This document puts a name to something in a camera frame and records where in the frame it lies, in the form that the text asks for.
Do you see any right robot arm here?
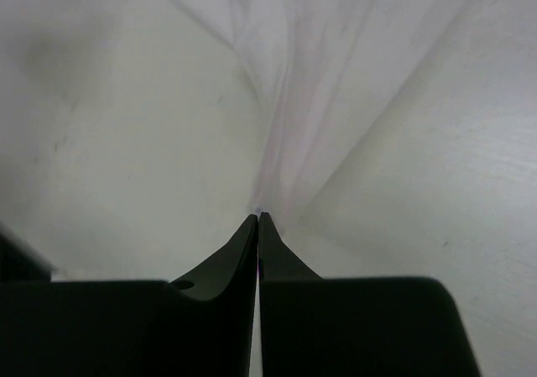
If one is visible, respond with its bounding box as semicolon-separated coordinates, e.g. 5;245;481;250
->
1;213;480;376

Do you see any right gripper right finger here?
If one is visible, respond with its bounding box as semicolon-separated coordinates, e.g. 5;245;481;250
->
258;213;480;376

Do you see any white tank top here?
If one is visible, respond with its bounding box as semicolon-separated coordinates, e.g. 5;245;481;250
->
173;0;466;226

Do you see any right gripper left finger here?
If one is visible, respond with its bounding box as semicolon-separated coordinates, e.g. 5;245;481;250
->
1;215;257;376

